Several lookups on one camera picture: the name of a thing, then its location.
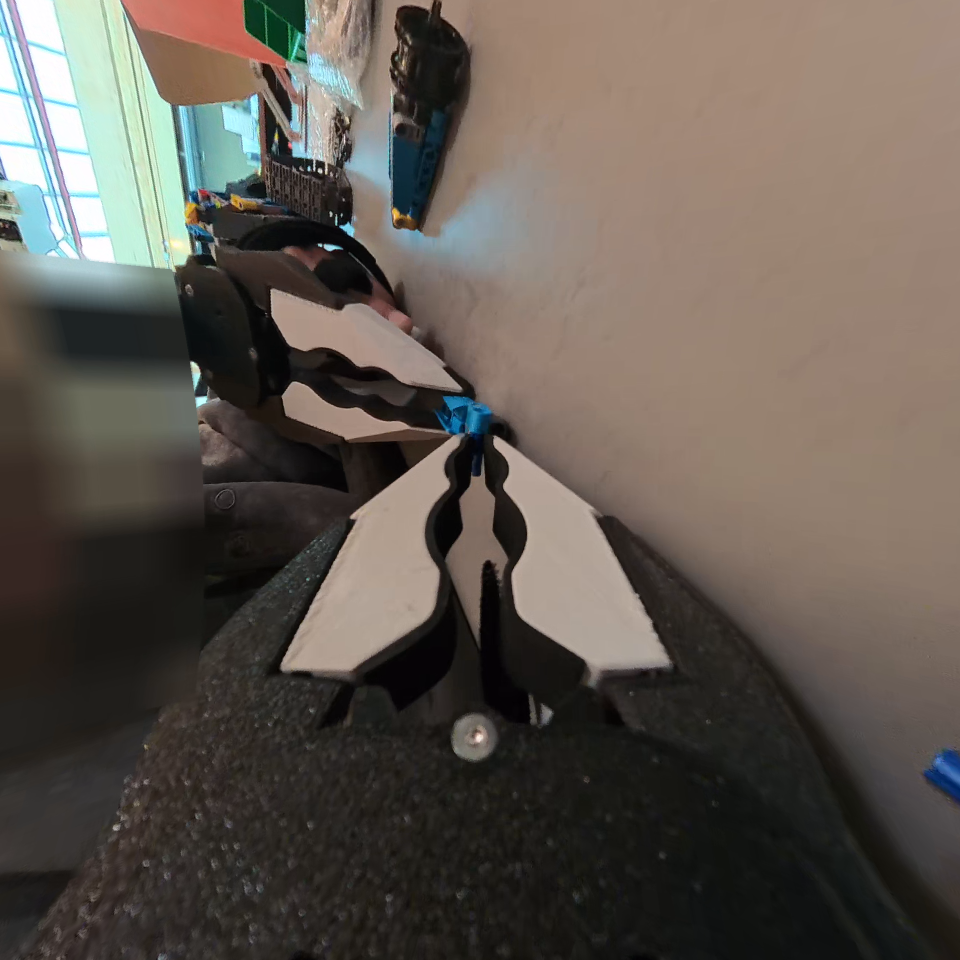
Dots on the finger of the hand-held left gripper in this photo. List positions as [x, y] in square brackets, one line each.
[360, 337]
[337, 420]

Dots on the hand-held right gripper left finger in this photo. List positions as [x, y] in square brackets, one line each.
[367, 592]

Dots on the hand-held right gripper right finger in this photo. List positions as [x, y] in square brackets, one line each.
[585, 592]

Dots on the blue panel brick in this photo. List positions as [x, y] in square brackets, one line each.
[452, 416]

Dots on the small blue beam brick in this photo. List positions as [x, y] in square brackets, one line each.
[478, 421]

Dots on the blue pin brick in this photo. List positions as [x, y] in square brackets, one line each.
[477, 457]

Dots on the wheel and beam assembly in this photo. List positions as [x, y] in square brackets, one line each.
[416, 150]

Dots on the pile of toy bricks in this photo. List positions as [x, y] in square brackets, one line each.
[945, 772]

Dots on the grey desk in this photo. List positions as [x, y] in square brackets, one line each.
[712, 337]

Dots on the person's left hand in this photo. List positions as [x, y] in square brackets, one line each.
[394, 315]

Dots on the person's dark clothing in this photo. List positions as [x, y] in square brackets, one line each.
[277, 510]

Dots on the distant toy brick models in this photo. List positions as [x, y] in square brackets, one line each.
[300, 187]

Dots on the clear bag with black parts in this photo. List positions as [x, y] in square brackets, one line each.
[341, 135]

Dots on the tan cardboard sheet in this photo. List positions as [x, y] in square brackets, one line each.
[195, 79]

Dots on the clear plastic bag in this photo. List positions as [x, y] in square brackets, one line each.
[337, 52]

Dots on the paned window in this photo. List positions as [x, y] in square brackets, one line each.
[37, 112]

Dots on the green bin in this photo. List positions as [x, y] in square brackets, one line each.
[274, 22]

